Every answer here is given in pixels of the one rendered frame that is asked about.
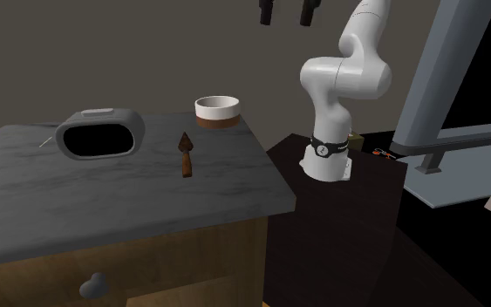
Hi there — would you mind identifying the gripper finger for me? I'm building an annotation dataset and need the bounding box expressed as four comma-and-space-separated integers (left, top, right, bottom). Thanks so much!
299, 0, 322, 27
258, 0, 277, 26

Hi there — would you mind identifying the small olive box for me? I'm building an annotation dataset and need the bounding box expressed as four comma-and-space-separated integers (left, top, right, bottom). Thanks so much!
347, 130, 365, 151

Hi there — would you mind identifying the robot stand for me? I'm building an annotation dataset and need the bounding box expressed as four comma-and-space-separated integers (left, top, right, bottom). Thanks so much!
263, 133, 408, 307

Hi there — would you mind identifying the grey frame furniture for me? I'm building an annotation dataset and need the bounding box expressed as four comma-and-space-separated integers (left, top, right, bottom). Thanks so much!
389, 0, 491, 209

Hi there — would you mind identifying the grey alarm clock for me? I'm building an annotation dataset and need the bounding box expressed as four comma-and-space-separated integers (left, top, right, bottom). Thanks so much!
54, 108, 147, 161

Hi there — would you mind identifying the brown wooden trowel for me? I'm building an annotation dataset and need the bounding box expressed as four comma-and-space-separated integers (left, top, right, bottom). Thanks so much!
177, 131, 195, 179

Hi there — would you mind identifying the white and brown bowl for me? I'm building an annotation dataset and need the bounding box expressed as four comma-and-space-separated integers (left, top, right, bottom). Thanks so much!
194, 95, 242, 130

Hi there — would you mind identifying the wooden cabinet with grey top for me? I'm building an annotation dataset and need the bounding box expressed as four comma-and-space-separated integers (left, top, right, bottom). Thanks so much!
0, 111, 297, 307

